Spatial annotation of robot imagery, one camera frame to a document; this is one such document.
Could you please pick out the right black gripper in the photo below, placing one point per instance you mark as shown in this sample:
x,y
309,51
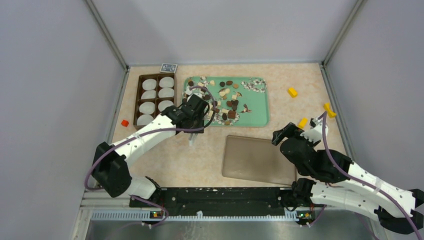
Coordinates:
x,y
291,129

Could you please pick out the green floral tray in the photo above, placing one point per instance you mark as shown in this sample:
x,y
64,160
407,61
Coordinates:
x,y
246,95

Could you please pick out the brown box lid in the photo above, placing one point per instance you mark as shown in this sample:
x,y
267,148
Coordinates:
x,y
256,159

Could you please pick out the red small block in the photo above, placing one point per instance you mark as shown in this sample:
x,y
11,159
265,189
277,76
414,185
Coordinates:
x,y
125,123

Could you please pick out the yellow block near wall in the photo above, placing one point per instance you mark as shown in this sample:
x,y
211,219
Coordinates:
x,y
330,113

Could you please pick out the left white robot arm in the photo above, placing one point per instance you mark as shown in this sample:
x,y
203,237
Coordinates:
x,y
112,162

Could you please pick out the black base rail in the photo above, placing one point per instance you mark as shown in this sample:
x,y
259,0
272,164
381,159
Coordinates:
x,y
229,201

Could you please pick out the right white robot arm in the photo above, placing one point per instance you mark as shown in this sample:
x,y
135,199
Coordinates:
x,y
331,178

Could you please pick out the yellow block far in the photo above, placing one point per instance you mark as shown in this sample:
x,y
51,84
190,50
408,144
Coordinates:
x,y
292,92

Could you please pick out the blue playing card deck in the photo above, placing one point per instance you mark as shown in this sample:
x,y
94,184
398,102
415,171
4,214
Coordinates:
x,y
168,68

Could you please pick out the brown chocolate box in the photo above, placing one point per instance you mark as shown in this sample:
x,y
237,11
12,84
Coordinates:
x,y
154,93

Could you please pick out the yellow block near gripper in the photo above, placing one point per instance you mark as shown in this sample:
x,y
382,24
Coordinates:
x,y
303,122

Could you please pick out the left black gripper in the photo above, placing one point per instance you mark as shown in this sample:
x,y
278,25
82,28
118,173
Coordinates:
x,y
201,119

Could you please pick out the brown rectangular chocolate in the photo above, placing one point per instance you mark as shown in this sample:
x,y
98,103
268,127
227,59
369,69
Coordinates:
x,y
231,114

